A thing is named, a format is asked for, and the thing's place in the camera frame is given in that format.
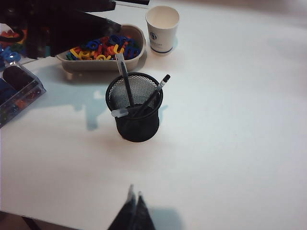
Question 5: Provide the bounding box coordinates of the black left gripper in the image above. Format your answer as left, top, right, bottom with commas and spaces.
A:
0, 0, 123, 60

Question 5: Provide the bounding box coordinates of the colourful foam letters package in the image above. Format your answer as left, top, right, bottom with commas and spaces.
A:
0, 28, 27, 66

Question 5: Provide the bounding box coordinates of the clear plastic poker chip case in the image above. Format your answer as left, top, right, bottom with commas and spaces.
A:
0, 64, 47, 129

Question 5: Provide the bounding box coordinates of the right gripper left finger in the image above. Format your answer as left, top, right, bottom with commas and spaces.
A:
107, 184, 137, 230

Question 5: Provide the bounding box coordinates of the beige pulp tray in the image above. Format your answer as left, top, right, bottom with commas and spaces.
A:
56, 23, 147, 72

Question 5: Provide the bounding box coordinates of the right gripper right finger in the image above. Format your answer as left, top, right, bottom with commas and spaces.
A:
135, 191, 157, 230

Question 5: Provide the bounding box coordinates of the white paper cup blue logo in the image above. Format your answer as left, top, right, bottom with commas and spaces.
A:
145, 5, 180, 55

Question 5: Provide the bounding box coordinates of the black mesh pen holder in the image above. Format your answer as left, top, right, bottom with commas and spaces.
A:
105, 72, 164, 143

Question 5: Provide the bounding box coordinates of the colourful plastic letters pile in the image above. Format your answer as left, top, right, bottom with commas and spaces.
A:
66, 34, 141, 62

